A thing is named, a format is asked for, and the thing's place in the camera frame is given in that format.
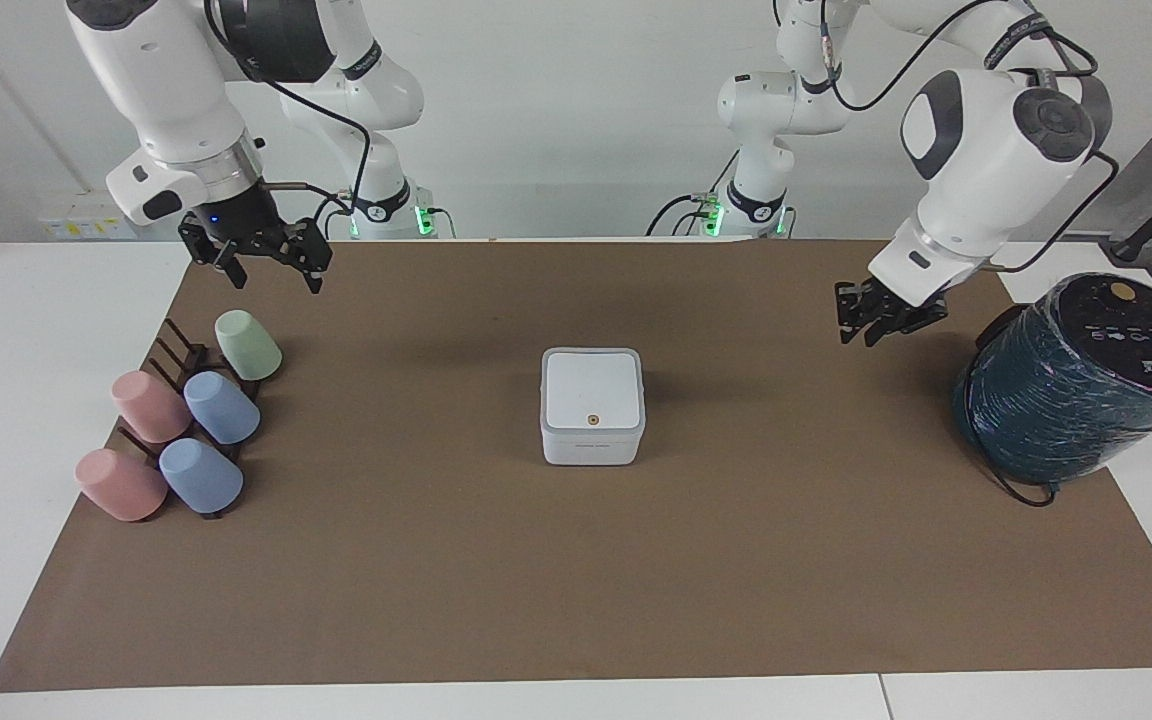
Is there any blue cup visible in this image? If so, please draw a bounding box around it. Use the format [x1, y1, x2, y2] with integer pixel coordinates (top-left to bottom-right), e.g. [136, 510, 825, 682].
[183, 371, 262, 446]
[157, 438, 245, 516]

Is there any green cup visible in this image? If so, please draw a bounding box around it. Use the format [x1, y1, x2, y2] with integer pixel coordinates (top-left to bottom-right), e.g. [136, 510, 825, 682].
[214, 309, 284, 383]

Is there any white wall socket strip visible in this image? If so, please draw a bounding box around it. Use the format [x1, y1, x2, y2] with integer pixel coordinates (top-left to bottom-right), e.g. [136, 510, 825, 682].
[39, 212, 129, 242]

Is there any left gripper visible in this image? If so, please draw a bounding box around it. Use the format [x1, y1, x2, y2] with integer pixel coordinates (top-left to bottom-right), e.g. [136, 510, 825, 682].
[833, 280, 950, 349]

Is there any dark brown cup rack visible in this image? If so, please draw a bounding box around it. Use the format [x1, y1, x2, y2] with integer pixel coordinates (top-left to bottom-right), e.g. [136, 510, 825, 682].
[116, 318, 264, 521]

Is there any white square trash can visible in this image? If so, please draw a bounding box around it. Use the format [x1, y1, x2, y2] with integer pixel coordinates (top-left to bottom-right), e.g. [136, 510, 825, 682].
[539, 346, 648, 468]

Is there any pink cup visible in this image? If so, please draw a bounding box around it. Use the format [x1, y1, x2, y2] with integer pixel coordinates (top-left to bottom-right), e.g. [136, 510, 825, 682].
[111, 370, 193, 445]
[74, 448, 170, 523]

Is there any dark teal wrapped cylinder appliance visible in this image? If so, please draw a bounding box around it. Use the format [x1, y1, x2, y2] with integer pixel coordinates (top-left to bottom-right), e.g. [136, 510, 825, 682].
[951, 271, 1152, 487]

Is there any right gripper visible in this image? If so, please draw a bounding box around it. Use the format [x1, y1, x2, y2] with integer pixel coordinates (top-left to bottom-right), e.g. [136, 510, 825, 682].
[179, 180, 334, 296]

